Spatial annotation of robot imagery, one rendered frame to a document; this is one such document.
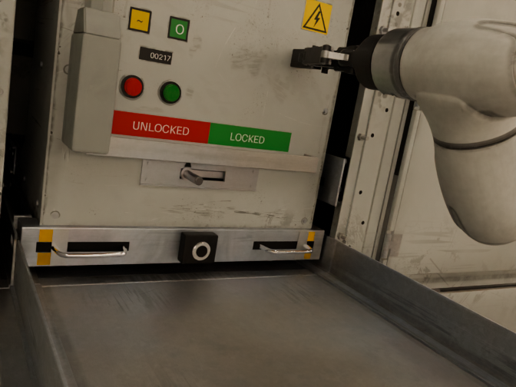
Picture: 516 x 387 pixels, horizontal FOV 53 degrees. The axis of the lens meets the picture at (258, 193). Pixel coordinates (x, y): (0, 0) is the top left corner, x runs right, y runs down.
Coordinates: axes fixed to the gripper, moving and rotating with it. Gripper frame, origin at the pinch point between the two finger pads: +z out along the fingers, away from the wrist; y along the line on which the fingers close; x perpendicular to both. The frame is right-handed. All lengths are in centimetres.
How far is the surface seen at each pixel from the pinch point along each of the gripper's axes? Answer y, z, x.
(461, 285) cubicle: 54, 0, -43
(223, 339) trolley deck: -18.8, -20.0, -38.3
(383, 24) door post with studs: 15.0, 0.0, 8.6
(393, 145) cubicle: 23.2, -0.4, -12.3
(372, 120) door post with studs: 16.6, -0.4, -8.3
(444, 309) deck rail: 13.6, -27.2, -33.3
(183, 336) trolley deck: -23.7, -18.4, -38.3
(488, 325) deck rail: 13.6, -34.5, -32.3
